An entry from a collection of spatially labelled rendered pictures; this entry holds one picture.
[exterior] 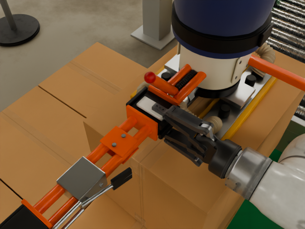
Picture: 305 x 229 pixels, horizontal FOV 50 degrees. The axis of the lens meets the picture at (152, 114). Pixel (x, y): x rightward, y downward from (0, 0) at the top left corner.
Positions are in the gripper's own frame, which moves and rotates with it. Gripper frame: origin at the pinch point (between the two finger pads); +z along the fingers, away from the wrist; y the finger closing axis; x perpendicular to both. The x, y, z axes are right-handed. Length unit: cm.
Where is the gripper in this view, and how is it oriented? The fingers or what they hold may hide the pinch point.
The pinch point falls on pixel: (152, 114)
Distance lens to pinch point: 72.8
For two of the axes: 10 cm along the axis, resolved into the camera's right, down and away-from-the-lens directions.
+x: 6.1, -6.1, 5.0
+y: -0.1, 6.3, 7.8
